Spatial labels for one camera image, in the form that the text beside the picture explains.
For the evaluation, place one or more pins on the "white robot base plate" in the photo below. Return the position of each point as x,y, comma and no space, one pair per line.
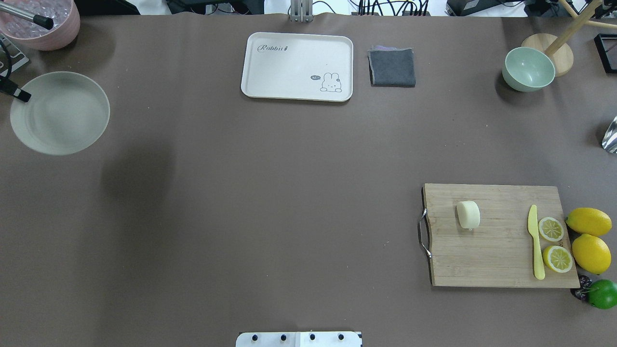
300,339

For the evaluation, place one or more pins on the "wooden glass stand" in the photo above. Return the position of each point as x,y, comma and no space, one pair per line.
557,48

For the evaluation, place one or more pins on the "lemon half lower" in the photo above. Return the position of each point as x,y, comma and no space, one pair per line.
558,259

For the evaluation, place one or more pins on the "green bowl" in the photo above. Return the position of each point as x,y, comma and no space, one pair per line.
527,69

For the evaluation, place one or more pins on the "dark purple fruit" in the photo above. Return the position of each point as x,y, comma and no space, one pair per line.
582,293

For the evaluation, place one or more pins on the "steel ice scoop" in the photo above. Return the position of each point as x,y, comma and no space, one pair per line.
609,141

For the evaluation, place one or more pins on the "wooden cutting board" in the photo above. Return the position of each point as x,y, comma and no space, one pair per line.
499,253

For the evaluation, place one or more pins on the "lemon half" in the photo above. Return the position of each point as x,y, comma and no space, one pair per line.
558,259
551,229

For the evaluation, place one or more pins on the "lemon half upper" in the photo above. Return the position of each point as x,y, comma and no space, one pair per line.
551,229

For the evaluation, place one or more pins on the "whole lemon upper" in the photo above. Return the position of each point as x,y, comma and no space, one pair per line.
588,220

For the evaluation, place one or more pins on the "grey-white plate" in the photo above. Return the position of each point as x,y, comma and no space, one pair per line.
67,112

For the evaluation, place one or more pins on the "white rabbit tray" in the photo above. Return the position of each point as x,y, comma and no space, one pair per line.
298,67

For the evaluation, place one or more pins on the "pink bowl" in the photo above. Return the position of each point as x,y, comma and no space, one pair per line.
56,38

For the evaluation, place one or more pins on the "clear ice cubes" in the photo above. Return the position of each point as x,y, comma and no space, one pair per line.
58,10

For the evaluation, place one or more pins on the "yellow plastic knife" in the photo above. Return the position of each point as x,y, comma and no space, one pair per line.
532,228

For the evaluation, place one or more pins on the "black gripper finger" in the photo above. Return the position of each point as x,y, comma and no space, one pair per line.
10,88

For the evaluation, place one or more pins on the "whole lemon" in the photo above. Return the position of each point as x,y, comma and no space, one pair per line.
588,220
591,253

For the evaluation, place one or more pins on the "black tray with glasses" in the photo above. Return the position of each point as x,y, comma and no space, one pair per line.
606,47

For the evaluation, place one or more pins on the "aluminium frame post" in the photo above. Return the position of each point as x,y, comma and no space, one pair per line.
301,11

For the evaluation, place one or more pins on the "green lime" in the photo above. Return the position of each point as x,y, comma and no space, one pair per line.
602,294

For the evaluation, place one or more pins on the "steel muddler black tip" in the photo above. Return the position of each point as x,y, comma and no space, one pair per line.
39,20

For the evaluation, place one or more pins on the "grey folded cloth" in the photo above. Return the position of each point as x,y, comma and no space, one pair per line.
391,66

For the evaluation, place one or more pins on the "whole lemon lower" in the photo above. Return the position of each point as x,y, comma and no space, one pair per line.
591,253

